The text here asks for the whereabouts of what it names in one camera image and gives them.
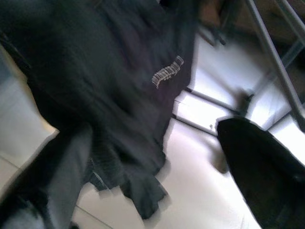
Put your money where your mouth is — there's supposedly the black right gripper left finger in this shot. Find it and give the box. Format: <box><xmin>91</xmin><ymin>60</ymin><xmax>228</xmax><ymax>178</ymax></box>
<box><xmin>0</xmin><ymin>128</ymin><xmax>94</xmax><ymax>229</ymax></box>

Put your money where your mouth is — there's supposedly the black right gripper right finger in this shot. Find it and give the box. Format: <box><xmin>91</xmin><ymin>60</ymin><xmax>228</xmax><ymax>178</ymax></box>
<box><xmin>217</xmin><ymin>118</ymin><xmax>305</xmax><ymax>229</ymax></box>

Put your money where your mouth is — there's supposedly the black shirt with white logo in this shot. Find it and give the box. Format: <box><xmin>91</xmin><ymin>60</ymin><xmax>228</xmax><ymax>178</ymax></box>
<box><xmin>0</xmin><ymin>0</ymin><xmax>198</xmax><ymax>220</ymax></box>

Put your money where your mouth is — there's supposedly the low dark wood cabinet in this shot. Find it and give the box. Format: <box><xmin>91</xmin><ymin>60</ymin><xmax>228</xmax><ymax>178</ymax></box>
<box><xmin>197</xmin><ymin>0</ymin><xmax>305</xmax><ymax>62</ymax></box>

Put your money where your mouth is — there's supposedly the black clothes rack silver rail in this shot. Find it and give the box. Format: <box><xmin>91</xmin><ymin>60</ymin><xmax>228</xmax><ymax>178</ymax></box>
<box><xmin>173</xmin><ymin>0</ymin><xmax>305</xmax><ymax>139</ymax></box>

